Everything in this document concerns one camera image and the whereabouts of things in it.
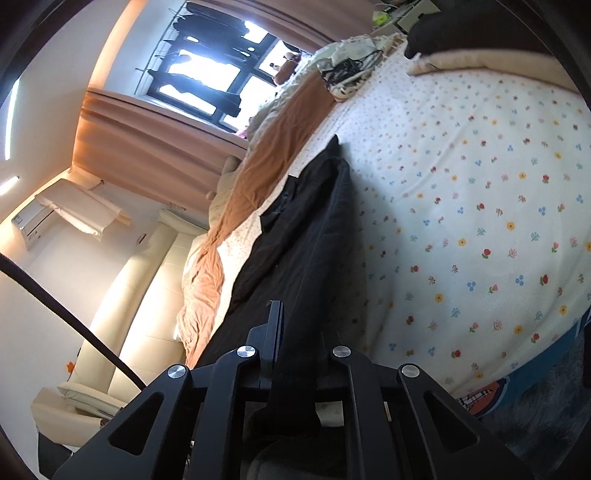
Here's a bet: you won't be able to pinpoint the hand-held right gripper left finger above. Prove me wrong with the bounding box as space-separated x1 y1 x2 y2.
52 300 284 480

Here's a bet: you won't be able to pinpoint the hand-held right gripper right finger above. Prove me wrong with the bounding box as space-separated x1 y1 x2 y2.
323 344 537 480

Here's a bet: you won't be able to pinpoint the black button shirt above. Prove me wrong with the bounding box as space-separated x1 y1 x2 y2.
198 134 370 439

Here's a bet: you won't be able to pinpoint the dark hanging clothes cluster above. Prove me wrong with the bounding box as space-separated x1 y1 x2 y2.
173 2 251 40

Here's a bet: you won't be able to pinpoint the cream padded headboard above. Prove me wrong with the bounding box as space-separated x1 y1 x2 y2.
32 208 208 444

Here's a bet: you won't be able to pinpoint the orange blanket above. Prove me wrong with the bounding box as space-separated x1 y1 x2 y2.
175 69 338 365

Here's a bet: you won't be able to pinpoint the grey shaggy rug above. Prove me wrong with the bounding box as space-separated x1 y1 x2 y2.
480 342 591 480

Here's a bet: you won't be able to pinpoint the white floral bedsheet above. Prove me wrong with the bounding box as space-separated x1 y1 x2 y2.
217 46 591 398

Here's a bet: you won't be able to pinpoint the white hanging cloth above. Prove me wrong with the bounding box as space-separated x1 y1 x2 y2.
34 182 133 241

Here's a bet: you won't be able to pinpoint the wide pink curtain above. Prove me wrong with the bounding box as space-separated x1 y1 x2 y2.
71 88 250 217

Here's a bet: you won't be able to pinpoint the long black hanging garment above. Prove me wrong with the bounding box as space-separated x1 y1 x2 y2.
152 80 244 117

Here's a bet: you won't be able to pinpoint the brown plush toy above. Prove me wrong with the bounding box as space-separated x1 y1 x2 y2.
272 53 302 86

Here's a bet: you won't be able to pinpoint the white air conditioner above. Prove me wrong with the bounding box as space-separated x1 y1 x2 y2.
11 180 62 251

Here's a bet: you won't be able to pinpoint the black framed window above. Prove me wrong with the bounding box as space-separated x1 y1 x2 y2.
134 0 301 134

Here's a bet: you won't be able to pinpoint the cream tote bag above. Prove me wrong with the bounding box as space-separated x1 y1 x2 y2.
316 32 407 103

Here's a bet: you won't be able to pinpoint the narrow pink curtain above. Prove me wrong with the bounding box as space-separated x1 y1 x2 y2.
222 0 361 52

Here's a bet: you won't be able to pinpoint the ceiling strip light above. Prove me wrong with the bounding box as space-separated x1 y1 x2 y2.
4 78 20 160

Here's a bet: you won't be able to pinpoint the white nightstand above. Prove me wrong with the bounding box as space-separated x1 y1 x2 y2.
369 0 444 29

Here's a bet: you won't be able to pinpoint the folded black garment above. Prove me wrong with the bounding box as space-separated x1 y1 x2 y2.
404 0 555 59

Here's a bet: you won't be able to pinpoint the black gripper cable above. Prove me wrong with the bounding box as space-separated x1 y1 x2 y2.
0 251 147 391

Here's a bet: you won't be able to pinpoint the black tangled cables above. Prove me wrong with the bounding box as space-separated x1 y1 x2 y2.
321 51 384 86

